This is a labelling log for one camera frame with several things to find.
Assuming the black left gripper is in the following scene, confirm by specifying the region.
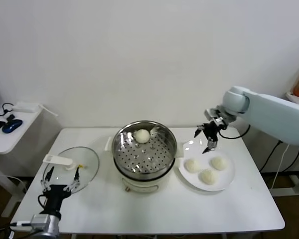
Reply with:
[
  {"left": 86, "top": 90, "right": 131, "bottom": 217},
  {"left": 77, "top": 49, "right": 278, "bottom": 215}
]
[{"left": 40, "top": 166, "right": 81, "bottom": 216}]

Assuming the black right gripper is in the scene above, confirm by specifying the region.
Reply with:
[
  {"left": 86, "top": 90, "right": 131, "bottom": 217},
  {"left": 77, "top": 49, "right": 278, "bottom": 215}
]
[{"left": 194, "top": 121, "right": 220, "bottom": 155}]

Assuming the white steamed baozi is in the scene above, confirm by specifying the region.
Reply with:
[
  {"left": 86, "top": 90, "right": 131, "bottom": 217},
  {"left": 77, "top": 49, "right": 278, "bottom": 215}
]
[
  {"left": 200, "top": 169, "right": 218, "bottom": 185},
  {"left": 184, "top": 158, "right": 202, "bottom": 173},
  {"left": 211, "top": 156, "right": 229, "bottom": 171},
  {"left": 135, "top": 129, "right": 150, "bottom": 144}
]

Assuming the stainless steel steamer basket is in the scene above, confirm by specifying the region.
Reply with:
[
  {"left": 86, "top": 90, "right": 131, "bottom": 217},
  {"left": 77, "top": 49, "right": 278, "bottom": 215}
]
[{"left": 104, "top": 120, "right": 185, "bottom": 176}]

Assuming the white round plate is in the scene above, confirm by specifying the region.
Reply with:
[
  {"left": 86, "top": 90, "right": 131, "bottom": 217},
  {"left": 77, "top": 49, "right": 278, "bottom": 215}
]
[{"left": 177, "top": 139, "right": 236, "bottom": 192}]

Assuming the white side table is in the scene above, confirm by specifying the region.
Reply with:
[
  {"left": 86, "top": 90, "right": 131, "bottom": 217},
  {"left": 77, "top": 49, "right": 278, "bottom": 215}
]
[{"left": 0, "top": 101, "right": 63, "bottom": 218}]

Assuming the blue computer mouse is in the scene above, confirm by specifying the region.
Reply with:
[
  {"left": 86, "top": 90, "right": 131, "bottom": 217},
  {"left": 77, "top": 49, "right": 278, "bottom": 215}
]
[{"left": 2, "top": 119, "right": 24, "bottom": 133}]

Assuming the cream electric cooker base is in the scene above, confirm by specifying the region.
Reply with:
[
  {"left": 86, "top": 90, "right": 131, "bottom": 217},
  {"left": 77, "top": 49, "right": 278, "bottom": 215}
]
[{"left": 113, "top": 149, "right": 177, "bottom": 194}]

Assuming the white flat box device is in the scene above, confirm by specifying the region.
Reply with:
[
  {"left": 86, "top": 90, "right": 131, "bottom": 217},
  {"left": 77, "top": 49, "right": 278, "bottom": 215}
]
[{"left": 12, "top": 101, "right": 39, "bottom": 113}]

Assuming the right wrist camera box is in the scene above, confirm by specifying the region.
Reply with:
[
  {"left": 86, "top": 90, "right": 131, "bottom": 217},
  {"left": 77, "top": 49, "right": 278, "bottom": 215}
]
[{"left": 204, "top": 107, "right": 229, "bottom": 129}]

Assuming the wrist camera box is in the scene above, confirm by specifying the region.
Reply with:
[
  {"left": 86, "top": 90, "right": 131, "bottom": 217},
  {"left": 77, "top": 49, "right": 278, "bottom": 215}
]
[
  {"left": 29, "top": 213, "right": 52, "bottom": 227},
  {"left": 204, "top": 107, "right": 229, "bottom": 129}
]

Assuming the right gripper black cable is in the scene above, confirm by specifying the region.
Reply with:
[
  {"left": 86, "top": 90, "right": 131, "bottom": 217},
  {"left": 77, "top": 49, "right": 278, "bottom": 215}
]
[{"left": 218, "top": 124, "right": 251, "bottom": 139}]

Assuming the glass lid white handle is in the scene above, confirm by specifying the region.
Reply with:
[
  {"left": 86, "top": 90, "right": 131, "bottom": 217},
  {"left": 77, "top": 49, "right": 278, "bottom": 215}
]
[{"left": 42, "top": 146, "right": 101, "bottom": 194}]

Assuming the left gripper cable bundle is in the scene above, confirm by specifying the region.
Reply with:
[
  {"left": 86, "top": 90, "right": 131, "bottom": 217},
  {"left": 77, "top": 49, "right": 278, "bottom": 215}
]
[{"left": 37, "top": 194, "right": 49, "bottom": 211}]

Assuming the white floor cable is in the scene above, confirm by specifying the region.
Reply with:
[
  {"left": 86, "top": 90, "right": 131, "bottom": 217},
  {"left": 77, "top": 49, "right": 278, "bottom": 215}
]
[{"left": 6, "top": 175, "right": 28, "bottom": 194}]

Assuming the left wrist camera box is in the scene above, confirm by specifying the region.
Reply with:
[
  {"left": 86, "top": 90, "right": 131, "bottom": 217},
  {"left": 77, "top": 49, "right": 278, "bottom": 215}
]
[{"left": 29, "top": 213, "right": 52, "bottom": 227}]

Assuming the white camera plug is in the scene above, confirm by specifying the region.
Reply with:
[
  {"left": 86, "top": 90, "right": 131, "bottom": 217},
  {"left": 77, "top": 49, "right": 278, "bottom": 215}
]
[{"left": 9, "top": 220, "right": 32, "bottom": 229}]

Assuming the black desk cable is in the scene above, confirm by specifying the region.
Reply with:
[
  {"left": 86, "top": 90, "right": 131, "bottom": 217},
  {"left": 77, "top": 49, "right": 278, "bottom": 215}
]
[{"left": 0, "top": 102, "right": 15, "bottom": 118}]

